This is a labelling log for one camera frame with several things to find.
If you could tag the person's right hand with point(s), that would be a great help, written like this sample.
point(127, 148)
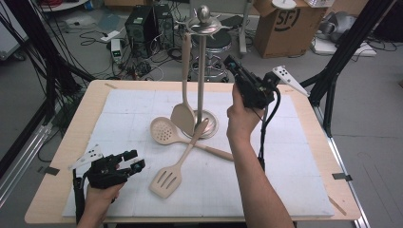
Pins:
point(240, 122)

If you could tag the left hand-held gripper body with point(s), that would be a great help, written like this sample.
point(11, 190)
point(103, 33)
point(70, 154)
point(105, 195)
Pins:
point(104, 174)

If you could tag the brown cardboard box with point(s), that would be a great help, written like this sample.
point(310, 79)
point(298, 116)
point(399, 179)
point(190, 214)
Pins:
point(285, 34)

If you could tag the slim black computer tower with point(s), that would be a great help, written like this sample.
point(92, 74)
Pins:
point(164, 25)

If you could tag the white device with green display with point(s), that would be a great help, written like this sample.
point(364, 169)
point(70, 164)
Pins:
point(116, 50)

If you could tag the white power strip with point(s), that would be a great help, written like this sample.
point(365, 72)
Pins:
point(110, 35)

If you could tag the person's left hand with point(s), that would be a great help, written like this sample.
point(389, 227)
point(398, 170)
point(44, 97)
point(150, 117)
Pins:
point(99, 201)

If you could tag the beige slotted spatula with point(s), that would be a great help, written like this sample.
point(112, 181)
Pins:
point(166, 180)

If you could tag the grey bag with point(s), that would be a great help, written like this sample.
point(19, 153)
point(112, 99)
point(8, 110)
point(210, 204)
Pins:
point(339, 25)

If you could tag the black tape piece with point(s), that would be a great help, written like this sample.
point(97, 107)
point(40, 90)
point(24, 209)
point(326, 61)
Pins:
point(49, 170)
point(342, 176)

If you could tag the beige perforated skimmer spoon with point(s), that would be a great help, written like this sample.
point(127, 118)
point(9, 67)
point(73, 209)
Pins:
point(163, 130)

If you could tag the grey metal stand leg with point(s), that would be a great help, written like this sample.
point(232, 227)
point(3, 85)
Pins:
point(244, 31)

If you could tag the metal utensil stand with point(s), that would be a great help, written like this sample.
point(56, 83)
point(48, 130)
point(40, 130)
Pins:
point(200, 79)

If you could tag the black metal frame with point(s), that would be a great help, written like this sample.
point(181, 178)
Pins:
point(345, 47)
point(47, 57)

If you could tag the large black computer tower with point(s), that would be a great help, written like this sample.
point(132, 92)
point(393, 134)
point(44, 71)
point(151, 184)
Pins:
point(139, 30)

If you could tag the aluminium rail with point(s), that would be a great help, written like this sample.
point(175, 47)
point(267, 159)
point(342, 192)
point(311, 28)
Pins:
point(348, 177)
point(22, 167)

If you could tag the white round disc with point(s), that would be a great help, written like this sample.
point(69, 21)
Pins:
point(284, 3)

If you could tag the white grid mat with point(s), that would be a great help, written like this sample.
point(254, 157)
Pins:
point(285, 142)

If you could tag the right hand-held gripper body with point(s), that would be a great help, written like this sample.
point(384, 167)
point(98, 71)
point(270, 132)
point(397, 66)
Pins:
point(255, 91)

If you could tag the black round stool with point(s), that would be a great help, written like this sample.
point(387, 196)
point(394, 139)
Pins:
point(220, 42)

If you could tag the beige solid spatula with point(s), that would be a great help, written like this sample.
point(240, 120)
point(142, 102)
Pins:
point(183, 117)

